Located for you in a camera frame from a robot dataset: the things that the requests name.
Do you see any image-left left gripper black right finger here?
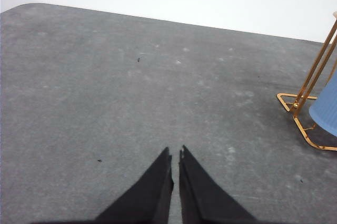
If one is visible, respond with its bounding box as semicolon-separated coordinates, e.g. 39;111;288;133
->
179;145;259;224

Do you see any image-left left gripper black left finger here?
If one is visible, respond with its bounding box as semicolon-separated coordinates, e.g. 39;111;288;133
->
94;147;174;224

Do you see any blue ribbed cup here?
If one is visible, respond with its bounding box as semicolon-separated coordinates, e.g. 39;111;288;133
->
309;65;337;137

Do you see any gold wire cup rack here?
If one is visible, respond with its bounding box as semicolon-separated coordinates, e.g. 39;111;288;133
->
277;19;337;152

